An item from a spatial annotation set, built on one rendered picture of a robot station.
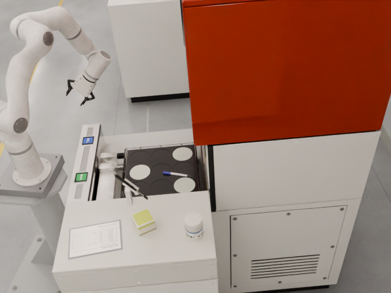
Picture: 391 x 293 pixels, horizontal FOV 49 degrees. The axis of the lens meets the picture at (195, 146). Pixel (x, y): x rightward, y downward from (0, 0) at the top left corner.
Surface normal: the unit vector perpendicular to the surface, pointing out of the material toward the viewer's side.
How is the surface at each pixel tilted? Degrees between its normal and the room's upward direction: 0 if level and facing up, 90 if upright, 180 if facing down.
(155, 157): 0
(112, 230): 0
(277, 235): 90
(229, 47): 90
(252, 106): 90
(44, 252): 90
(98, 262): 0
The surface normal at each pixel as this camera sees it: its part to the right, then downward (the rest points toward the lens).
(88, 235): -0.06, -0.75
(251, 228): 0.07, 0.66
